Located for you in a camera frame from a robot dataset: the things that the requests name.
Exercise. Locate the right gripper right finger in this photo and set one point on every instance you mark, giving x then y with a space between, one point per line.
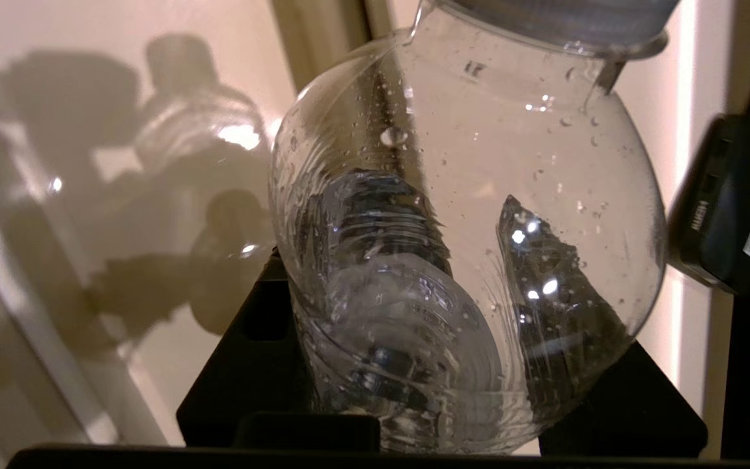
635 410

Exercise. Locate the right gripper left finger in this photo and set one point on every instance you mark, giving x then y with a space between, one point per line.
251 378

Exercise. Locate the clear bottle with white cap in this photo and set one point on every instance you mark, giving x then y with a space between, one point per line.
479 130

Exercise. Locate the beige wooden cabinet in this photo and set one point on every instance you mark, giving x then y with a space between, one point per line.
88 39

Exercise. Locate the small black labelled device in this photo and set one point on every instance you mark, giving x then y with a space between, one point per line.
720 208

